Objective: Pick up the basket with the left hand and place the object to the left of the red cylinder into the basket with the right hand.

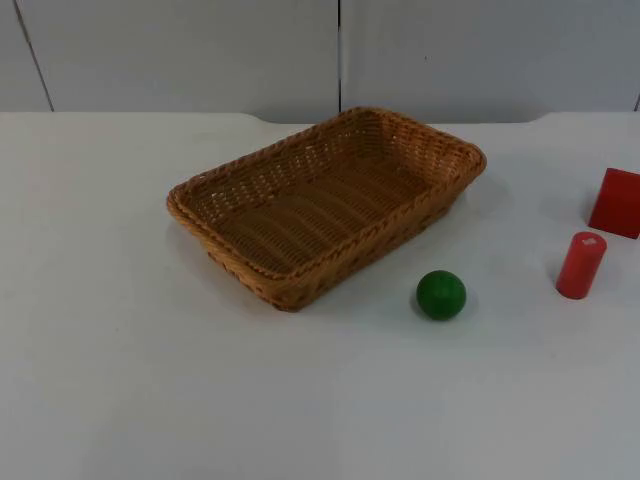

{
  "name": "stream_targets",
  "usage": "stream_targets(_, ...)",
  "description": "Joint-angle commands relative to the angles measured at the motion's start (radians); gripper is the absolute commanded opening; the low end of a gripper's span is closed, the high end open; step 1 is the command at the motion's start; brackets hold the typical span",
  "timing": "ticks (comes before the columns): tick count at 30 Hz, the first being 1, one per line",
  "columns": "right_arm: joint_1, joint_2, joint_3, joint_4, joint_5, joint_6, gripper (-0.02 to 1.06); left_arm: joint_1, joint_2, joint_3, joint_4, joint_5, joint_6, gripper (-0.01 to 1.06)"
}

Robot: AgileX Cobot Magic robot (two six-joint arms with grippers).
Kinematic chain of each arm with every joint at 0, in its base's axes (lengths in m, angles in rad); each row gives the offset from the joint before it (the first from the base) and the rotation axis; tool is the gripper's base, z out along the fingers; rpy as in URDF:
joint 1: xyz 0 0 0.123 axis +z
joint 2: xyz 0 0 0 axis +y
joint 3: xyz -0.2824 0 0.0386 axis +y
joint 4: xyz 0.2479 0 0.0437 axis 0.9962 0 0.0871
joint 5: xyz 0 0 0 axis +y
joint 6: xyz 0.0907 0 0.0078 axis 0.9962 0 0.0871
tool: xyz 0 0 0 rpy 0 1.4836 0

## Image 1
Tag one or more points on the red cylinder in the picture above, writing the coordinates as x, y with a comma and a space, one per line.
580, 266

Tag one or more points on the pale brown wicker basket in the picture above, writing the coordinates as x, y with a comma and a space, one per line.
320, 215

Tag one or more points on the red triangular block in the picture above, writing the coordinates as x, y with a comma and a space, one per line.
616, 205

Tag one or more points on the green ball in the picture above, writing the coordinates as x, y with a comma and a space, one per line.
441, 294

